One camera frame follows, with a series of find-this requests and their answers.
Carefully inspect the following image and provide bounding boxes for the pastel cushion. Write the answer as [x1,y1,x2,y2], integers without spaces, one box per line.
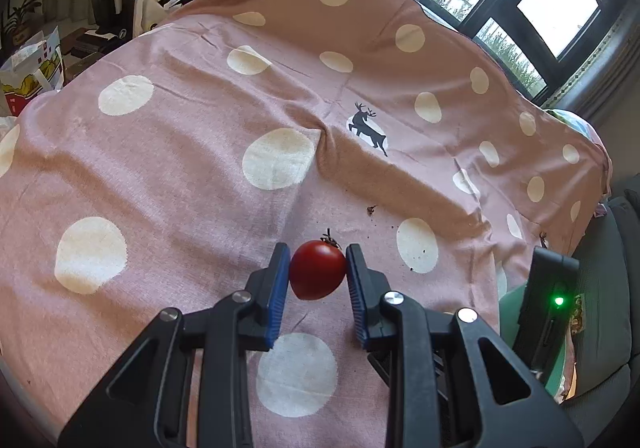
[545,108,614,189]

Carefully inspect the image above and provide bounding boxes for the black framed window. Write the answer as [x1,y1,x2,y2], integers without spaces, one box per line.
[220,0,632,99]

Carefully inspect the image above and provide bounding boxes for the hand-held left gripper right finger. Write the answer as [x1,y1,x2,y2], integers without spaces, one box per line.
[346,243,584,448]

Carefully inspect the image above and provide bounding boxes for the printed shopping bag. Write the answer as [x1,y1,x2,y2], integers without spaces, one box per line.
[0,25,65,116]

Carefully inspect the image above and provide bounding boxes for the dark flat boxes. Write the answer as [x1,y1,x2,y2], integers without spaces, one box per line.
[65,28,124,62]

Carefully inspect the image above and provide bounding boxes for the white tote bag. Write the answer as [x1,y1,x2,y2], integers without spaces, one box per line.
[134,0,174,37]

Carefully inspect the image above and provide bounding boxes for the grey sofa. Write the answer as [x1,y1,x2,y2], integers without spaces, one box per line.
[562,188,640,434]

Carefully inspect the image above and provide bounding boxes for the red cherry tomato with stem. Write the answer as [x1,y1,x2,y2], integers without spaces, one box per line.
[289,228,347,301]

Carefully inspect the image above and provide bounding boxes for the green plastic bowl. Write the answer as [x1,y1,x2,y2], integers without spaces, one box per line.
[496,288,578,401]

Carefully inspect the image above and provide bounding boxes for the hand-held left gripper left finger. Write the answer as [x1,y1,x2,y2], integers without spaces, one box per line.
[57,243,292,448]

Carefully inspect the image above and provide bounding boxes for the potted plant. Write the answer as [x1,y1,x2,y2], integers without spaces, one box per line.
[2,0,42,47]

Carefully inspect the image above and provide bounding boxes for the pink polka dot blanket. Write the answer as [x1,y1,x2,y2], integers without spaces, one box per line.
[0,0,613,448]

